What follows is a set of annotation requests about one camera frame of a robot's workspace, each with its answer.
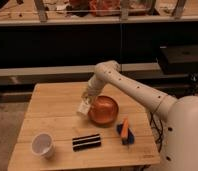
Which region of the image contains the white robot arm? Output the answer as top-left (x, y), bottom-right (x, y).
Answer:
top-left (78, 60), bottom-right (198, 171)

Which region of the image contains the white plastic cup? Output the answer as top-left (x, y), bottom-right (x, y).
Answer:
top-left (31, 133), bottom-right (54, 158)

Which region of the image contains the black striped block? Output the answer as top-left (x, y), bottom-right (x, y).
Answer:
top-left (72, 134), bottom-right (101, 151)

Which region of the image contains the black box on shelf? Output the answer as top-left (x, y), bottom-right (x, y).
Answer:
top-left (157, 45), bottom-right (198, 74)

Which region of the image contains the metal shelf rack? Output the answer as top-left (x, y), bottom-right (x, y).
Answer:
top-left (0, 0), bottom-right (198, 84)

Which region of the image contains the orange clutter on shelf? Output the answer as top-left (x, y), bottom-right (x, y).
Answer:
top-left (66, 0), bottom-right (120, 17)

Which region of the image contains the black floor cable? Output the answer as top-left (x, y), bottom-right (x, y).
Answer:
top-left (148, 111), bottom-right (165, 153)

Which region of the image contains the clear plastic bottle white cap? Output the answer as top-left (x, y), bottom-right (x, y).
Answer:
top-left (77, 100), bottom-right (91, 116)

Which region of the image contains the orange ceramic bowl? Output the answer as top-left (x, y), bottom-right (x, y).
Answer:
top-left (88, 96), bottom-right (119, 126)

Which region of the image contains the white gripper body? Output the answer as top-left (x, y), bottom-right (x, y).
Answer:
top-left (82, 86), bottom-right (100, 103)

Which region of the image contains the orange carrot toy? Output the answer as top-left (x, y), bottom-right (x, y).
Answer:
top-left (121, 118), bottom-right (129, 139)

